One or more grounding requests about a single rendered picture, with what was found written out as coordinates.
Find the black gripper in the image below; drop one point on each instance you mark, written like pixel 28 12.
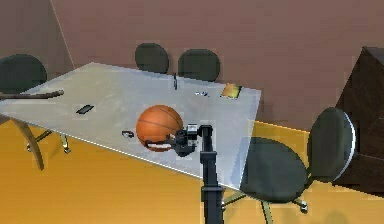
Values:
pixel 182 144

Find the orange basketball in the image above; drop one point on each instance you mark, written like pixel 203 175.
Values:
pixel 156 123

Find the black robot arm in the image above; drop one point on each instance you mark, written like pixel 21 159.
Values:
pixel 210 166

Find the glass dining table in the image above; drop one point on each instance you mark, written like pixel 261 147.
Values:
pixel 133 96

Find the small dark watch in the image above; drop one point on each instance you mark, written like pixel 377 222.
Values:
pixel 127 134

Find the small silver keys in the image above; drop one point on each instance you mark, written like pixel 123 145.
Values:
pixel 202 94

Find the black pen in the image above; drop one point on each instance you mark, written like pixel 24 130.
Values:
pixel 175 81

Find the yellow book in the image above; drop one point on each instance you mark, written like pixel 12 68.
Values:
pixel 231 91

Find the dark round-back chair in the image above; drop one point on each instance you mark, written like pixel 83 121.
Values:
pixel 199 65
pixel 20 73
pixel 151 57
pixel 276 170

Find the black remote control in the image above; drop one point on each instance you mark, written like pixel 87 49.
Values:
pixel 85 109

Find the brown baseball bat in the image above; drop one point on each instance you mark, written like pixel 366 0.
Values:
pixel 30 95

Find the dark wooden cabinet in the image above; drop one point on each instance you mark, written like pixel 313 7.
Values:
pixel 363 110

